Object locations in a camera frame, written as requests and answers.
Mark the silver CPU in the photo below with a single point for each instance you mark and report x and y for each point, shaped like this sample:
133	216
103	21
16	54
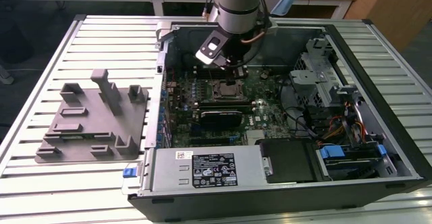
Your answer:
229	91

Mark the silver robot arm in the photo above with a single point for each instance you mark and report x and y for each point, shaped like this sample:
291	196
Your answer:
236	6

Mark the CPU socket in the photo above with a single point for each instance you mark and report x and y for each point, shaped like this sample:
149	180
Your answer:
211	92

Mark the black RAM slot bank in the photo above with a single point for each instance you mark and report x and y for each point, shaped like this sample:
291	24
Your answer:
204	73
223	105

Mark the green motherboard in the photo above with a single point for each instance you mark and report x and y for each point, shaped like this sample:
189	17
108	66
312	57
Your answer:
269	102

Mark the metal drive cage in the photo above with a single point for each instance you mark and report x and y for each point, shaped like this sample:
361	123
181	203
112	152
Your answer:
308	77

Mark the black graphics card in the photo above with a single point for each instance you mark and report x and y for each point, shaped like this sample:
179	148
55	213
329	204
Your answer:
220	120

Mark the silver chipset heatsink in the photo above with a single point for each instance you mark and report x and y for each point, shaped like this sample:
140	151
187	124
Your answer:
255	136

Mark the black expansion slot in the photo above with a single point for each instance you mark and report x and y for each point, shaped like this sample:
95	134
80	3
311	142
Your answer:
209	140

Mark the black plastic shroud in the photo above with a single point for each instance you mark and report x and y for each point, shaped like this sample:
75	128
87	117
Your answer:
289	160

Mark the blue disk carrier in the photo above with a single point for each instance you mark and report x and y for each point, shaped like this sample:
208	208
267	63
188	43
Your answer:
332	152

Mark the silver power supply unit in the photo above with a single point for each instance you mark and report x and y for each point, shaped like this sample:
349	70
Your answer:
168	168

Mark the wooden cabinet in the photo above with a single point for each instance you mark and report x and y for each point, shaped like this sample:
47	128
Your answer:
397	6

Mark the grey parts rack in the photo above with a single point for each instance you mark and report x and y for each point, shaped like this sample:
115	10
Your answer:
97	133

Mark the blue case latch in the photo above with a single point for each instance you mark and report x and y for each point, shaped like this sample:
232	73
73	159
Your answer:
129	172

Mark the disk bay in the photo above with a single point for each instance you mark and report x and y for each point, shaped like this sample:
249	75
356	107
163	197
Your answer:
353	168

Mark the black PC case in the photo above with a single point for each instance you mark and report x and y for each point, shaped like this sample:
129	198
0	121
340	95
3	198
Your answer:
236	208

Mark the white chair foot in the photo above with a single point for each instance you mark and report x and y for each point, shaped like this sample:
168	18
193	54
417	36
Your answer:
5	76

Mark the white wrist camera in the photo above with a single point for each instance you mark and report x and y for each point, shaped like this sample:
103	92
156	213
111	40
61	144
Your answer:
211	48

